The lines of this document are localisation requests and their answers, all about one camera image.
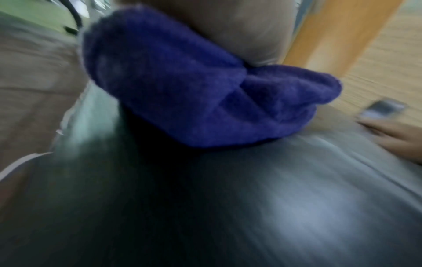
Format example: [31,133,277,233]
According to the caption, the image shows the purple cleaning cloth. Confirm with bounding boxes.
[79,6,344,150]

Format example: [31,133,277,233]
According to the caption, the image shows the black bench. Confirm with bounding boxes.
[0,80,422,267]

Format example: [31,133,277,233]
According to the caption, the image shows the person's left hand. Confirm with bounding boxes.
[118,0,298,67]

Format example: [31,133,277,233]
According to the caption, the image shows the person's right hand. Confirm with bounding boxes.
[357,121,422,165]

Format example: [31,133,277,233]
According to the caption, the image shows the thin white floor cable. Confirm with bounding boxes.
[0,152,54,181]

